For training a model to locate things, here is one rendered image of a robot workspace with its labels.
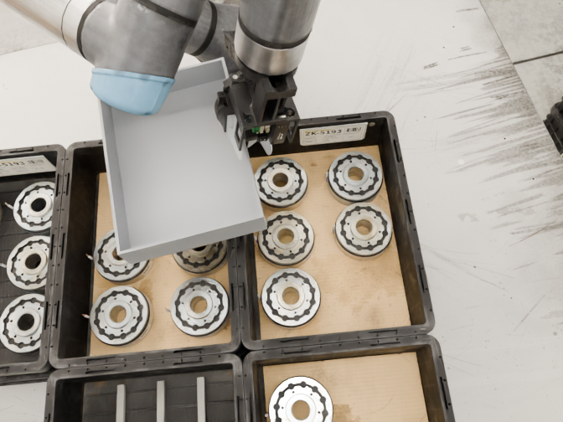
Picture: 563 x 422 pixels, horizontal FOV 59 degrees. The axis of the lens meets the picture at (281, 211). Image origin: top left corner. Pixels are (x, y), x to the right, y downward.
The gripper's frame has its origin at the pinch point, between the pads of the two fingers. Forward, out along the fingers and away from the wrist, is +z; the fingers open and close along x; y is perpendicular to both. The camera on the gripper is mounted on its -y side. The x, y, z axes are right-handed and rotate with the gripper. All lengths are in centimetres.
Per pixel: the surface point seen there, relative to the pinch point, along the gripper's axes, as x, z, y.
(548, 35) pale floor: 161, 71, -69
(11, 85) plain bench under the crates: -39, 49, -55
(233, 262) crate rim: -3.4, 15.9, 13.3
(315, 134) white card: 17.7, 14.2, -6.9
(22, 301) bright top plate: -39, 32, 6
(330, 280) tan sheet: 13.8, 22.0, 18.8
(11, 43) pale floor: -52, 124, -143
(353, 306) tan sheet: 16.1, 21.4, 24.4
